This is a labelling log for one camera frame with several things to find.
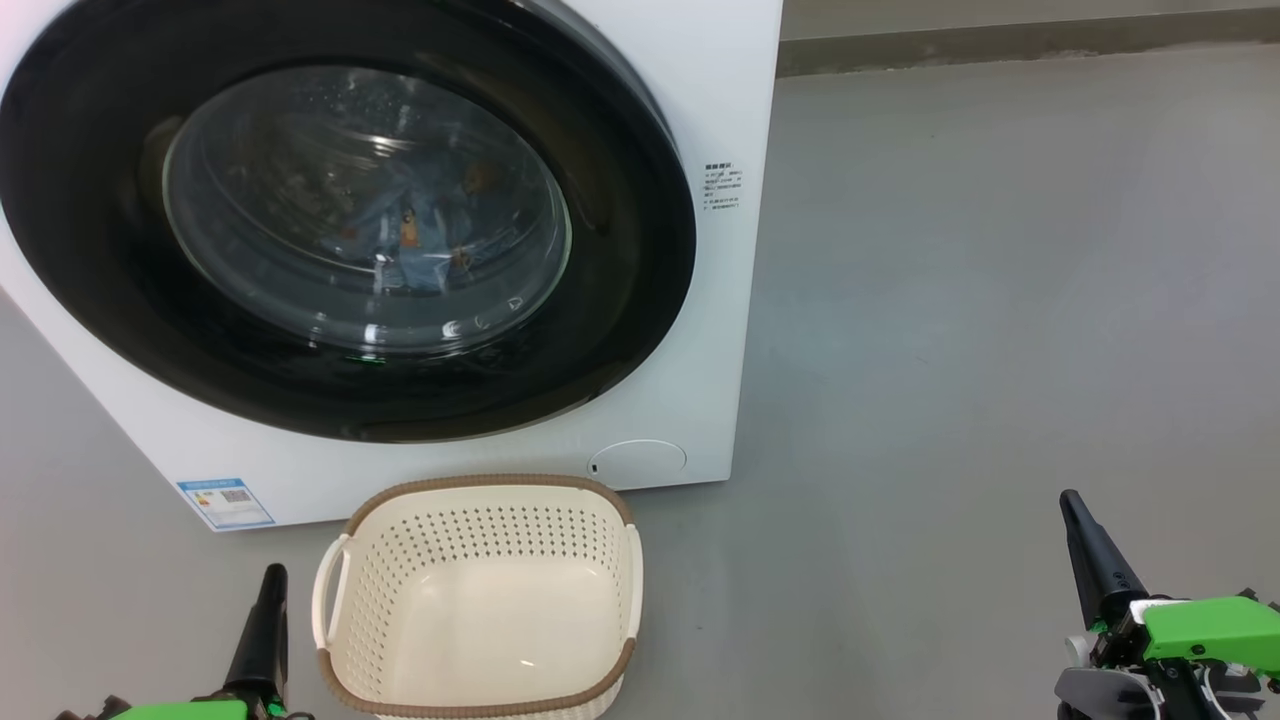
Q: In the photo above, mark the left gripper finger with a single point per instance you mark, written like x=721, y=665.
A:
x=262, y=650

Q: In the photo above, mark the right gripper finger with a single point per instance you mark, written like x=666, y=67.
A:
x=1100, y=565

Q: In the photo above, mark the black washing machine door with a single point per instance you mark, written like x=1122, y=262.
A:
x=100, y=250

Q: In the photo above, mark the white front-load washing machine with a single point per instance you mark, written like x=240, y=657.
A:
x=720, y=330

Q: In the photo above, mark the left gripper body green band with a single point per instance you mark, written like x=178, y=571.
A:
x=190, y=711

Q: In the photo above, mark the cream perforated laundry basket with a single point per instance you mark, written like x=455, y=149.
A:
x=480, y=620

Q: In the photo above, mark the blue bear-print garment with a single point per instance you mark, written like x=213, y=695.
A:
x=420, y=225

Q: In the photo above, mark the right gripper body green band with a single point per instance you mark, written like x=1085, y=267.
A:
x=1210, y=635

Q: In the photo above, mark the blue energy label sticker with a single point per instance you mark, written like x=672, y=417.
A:
x=226, y=503

